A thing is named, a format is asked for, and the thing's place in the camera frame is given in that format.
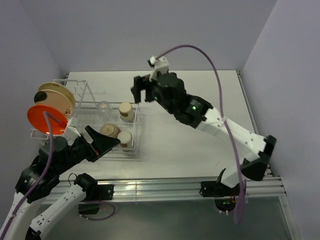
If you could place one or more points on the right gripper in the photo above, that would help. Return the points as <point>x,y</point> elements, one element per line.
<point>140,83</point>

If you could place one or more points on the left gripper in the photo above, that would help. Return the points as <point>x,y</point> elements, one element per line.
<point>100,145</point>

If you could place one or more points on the white ceramic bowl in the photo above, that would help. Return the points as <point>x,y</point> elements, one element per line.
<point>110,130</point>

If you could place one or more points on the steel cup brown base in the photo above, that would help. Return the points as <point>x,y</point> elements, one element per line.
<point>126,139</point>
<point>126,111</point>

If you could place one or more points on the clear glass tumbler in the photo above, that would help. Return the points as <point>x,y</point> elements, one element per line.
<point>104,108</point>

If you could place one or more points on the beige plate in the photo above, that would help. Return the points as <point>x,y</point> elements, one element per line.
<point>54,99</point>

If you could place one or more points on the orange plate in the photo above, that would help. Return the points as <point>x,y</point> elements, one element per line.
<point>47,119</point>

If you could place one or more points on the cream plate red black motifs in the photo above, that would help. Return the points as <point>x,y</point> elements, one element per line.
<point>58,88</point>

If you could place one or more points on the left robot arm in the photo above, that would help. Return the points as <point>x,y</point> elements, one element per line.
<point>38,180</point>

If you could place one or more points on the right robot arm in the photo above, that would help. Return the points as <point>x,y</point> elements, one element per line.
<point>169,91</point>

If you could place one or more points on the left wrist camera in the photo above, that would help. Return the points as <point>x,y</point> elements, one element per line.
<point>70,133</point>

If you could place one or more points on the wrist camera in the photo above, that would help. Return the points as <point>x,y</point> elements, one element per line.
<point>158,65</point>
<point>70,133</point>

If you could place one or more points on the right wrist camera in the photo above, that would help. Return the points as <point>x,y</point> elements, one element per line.
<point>158,65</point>

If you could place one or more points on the white wire dish rack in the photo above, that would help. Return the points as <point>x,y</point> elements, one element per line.
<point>85,112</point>

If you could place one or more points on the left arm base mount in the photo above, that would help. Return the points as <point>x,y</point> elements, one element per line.
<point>103,192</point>

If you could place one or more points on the aluminium mounting rail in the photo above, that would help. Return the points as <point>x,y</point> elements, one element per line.
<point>179,189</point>

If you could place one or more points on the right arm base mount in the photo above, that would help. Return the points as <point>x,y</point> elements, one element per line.
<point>218,190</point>

